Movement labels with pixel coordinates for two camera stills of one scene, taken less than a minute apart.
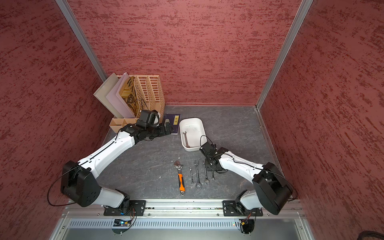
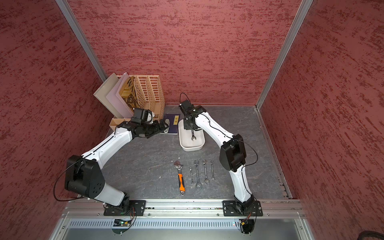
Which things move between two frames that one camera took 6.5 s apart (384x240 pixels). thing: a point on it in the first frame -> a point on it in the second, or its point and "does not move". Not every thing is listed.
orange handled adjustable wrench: (177, 164) does not move
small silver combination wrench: (190, 169) does not move
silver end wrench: (187, 146) -> (193, 135)
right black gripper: (209, 168) -> (187, 126)
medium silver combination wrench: (206, 180) does not move
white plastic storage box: (192, 133) does not move
